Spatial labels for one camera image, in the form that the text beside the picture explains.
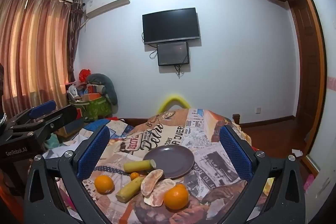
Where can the orange striped curtain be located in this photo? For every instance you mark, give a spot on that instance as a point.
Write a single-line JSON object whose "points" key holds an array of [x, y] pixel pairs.
{"points": [[31, 48]]}

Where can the wooden bed post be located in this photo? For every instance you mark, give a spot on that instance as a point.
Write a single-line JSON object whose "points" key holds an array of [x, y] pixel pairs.
{"points": [[236, 119]]}

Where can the orange with sticker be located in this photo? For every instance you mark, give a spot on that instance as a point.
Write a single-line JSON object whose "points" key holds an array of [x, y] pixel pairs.
{"points": [[104, 183]]}

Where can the dark purple plate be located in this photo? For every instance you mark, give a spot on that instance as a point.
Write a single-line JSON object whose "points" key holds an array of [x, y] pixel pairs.
{"points": [[170, 162]]}

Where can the printed blanket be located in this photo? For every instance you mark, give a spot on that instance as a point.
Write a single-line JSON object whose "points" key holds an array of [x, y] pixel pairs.
{"points": [[170, 132]]}

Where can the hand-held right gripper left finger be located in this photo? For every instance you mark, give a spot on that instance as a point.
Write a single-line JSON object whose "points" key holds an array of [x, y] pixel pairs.
{"points": [[92, 153]]}

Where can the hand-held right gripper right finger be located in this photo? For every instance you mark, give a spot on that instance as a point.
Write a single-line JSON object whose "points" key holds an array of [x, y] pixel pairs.
{"points": [[235, 153]]}

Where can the pink slipper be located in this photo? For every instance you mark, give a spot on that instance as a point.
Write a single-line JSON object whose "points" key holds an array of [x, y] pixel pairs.
{"points": [[309, 182]]}

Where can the small black wall monitor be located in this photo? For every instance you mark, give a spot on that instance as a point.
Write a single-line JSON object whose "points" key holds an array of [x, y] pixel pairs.
{"points": [[173, 53]]}

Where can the white air conditioner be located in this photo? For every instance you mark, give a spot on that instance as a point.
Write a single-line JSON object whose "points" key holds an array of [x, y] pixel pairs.
{"points": [[107, 2]]}

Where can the white wall socket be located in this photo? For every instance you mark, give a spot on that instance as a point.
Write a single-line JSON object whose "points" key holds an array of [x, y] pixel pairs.
{"points": [[258, 110]]}

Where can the yellow curved tube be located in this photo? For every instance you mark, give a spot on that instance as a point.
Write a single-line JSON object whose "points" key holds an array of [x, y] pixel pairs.
{"points": [[173, 98]]}

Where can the white paper scrap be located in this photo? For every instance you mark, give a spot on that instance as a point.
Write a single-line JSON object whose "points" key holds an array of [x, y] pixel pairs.
{"points": [[297, 153]]}

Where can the peeled pomelo segment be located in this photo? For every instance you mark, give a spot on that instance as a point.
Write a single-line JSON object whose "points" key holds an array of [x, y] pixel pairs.
{"points": [[151, 182], [157, 196]]}

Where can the dark patterned curtain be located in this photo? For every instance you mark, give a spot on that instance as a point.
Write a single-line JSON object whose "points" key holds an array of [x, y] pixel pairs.
{"points": [[74, 37]]}

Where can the green patterned box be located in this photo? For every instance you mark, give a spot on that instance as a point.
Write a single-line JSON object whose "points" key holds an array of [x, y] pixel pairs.
{"points": [[98, 108]]}

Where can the red plastic bag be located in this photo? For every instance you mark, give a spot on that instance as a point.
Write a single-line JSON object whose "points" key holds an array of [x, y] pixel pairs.
{"points": [[84, 75]]}

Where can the black wall television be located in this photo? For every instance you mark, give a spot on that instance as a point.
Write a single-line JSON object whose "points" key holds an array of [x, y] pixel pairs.
{"points": [[170, 26]]}

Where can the small tangerine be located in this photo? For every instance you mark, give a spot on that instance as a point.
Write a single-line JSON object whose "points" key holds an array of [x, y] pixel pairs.
{"points": [[134, 176]]}

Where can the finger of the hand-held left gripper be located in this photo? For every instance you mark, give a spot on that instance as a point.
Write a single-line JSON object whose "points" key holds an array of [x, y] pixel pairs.
{"points": [[43, 108], [56, 119]]}

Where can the grey plush toy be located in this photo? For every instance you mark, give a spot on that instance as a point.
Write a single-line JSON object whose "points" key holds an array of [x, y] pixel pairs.
{"points": [[105, 82]]}

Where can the green sugarcane piece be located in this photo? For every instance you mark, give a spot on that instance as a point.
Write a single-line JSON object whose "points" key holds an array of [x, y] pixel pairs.
{"points": [[139, 165], [129, 189]]}

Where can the wooden door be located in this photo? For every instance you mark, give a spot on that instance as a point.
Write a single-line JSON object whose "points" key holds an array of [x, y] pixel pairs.
{"points": [[307, 69]]}

